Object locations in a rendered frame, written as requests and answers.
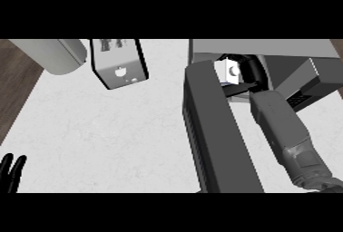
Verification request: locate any white milk carton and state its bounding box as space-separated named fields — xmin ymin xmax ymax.
xmin=213 ymin=59 xmax=244 ymax=86

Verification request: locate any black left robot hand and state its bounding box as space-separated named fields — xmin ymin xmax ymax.
xmin=0 ymin=152 xmax=29 ymax=194

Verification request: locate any pale grey rounded appliance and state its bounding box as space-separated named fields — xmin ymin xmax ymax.
xmin=8 ymin=38 xmax=91 ymax=77

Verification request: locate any grey microwave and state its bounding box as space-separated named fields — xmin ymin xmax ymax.
xmin=188 ymin=38 xmax=343 ymax=113

